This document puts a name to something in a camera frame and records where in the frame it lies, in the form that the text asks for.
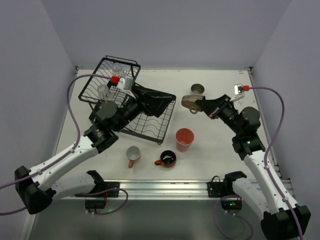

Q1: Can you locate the white and brown cup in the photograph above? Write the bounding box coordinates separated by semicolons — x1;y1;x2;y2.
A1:
190;83;205;96

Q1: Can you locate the brown mug with handle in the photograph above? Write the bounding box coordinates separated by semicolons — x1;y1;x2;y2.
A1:
181;95;206;114

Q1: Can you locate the clear glass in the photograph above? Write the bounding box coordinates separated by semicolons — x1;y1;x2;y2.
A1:
112;62;125;78
96;84;110;101

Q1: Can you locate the tall pink cup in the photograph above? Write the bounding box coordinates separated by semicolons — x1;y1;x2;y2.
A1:
175;128;195;153

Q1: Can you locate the pink mug white inside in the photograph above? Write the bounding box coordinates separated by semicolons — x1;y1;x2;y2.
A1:
126;146;141;169

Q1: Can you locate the red orange mug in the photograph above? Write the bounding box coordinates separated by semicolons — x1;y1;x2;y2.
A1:
154;150;177;168

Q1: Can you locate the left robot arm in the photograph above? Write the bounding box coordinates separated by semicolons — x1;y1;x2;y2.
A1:
14;84;176;215

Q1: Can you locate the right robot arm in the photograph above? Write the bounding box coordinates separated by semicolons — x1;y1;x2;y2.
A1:
195;95;311;240

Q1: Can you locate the right control box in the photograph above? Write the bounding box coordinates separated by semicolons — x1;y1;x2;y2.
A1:
220;199;243;214

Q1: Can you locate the control box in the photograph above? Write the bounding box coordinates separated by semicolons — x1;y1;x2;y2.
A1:
220;199;243;214
84;199;106;212

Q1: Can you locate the left control box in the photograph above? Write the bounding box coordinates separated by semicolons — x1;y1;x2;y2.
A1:
84;199;106;212

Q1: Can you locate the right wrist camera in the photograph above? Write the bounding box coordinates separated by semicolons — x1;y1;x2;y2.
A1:
230;84;250;102

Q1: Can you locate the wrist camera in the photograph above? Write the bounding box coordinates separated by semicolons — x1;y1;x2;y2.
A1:
230;84;250;102
111;75;136;99

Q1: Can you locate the black wire dish rack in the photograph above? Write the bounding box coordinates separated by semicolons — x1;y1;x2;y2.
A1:
78;56;177;145

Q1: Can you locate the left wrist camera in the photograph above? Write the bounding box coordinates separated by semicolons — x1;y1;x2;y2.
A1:
111;75;136;99

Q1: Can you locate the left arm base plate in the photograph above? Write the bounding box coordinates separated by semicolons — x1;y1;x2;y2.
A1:
101;181;120;198

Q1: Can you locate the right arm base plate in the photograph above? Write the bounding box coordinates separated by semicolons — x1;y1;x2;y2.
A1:
206;181;235;198

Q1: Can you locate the aluminium mounting rail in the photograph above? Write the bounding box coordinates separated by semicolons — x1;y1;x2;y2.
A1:
19;178;296;240

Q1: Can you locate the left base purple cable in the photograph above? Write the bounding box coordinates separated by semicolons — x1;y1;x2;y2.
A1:
87;188;129;216

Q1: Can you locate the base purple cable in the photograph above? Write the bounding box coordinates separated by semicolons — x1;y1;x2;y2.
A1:
87;188;129;216
213;194;254;238

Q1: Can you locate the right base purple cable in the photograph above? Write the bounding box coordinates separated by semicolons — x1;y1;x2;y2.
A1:
213;194;254;238

